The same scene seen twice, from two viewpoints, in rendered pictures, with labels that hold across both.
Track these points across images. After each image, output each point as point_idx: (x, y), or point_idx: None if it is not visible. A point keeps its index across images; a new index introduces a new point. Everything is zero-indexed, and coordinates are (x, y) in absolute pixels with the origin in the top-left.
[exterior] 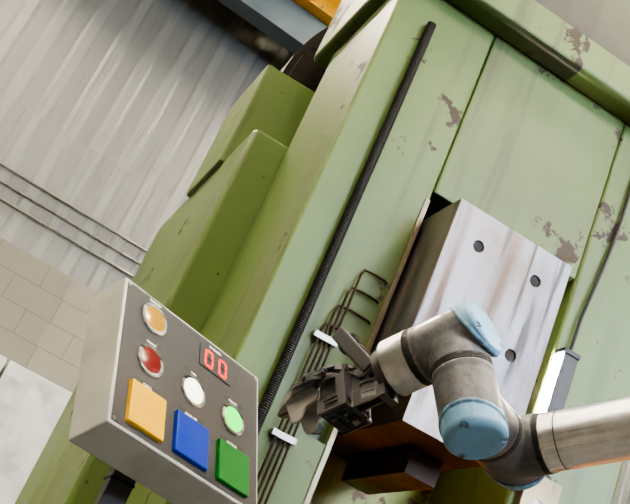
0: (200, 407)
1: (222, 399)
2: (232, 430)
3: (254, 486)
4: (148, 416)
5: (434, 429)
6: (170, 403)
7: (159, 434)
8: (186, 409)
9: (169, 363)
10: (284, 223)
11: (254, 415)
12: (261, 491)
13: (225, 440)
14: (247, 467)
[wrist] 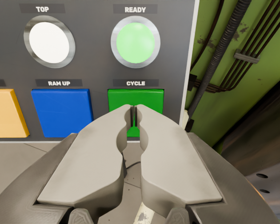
0: (69, 62)
1: (110, 18)
2: (134, 64)
3: (177, 116)
4: None
5: None
6: (22, 85)
7: (18, 134)
8: (49, 78)
9: None
10: None
11: (189, 3)
12: None
13: (123, 83)
14: (159, 106)
